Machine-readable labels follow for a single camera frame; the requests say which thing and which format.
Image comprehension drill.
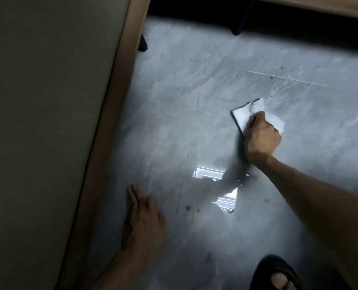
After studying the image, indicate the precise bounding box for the beige leather sofa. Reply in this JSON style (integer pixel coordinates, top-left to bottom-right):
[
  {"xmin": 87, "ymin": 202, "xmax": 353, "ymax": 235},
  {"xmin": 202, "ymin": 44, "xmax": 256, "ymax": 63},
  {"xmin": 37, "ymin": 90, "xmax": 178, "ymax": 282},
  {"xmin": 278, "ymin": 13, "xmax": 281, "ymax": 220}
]
[{"xmin": 0, "ymin": 0, "xmax": 358, "ymax": 290}]

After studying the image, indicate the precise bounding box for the brown right sandal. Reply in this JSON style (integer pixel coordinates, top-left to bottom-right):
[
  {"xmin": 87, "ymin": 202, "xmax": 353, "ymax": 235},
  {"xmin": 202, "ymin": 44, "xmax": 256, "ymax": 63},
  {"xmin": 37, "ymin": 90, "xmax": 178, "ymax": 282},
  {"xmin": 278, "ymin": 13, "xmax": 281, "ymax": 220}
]
[{"xmin": 250, "ymin": 254, "xmax": 303, "ymax": 290}]

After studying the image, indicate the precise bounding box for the person's right leg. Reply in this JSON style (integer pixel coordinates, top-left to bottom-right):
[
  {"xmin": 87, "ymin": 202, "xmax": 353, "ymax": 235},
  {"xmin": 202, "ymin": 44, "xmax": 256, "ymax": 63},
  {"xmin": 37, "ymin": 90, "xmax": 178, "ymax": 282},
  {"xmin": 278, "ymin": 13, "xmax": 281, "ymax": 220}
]
[{"xmin": 271, "ymin": 273, "xmax": 297, "ymax": 290}]

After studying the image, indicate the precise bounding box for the person's left hand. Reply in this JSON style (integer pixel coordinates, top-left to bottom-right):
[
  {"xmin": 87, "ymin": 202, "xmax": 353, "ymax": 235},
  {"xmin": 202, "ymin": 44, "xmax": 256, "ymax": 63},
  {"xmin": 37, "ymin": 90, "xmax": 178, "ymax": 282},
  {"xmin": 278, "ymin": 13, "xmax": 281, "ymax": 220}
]
[{"xmin": 120, "ymin": 184, "xmax": 167, "ymax": 257}]

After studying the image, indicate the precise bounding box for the white tissue sheet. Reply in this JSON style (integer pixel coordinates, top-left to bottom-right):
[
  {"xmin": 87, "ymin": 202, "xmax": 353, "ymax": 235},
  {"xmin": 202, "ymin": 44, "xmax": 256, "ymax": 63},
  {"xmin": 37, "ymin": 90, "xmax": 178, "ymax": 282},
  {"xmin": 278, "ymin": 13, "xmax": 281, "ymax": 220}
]
[{"xmin": 230, "ymin": 98, "xmax": 286, "ymax": 136}]

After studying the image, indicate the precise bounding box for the person's right forearm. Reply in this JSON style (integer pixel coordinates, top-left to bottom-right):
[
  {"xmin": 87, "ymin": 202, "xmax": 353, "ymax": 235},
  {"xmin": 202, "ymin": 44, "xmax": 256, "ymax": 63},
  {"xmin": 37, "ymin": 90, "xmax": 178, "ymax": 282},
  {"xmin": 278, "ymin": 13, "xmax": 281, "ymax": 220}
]
[{"xmin": 253, "ymin": 155, "xmax": 358, "ymax": 290}]

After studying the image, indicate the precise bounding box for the person's right hand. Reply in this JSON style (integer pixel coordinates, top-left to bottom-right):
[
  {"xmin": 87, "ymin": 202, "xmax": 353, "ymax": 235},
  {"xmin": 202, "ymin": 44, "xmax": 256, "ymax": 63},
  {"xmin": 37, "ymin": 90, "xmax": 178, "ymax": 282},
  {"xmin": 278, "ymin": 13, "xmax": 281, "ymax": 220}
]
[{"xmin": 243, "ymin": 111, "xmax": 282, "ymax": 166}]

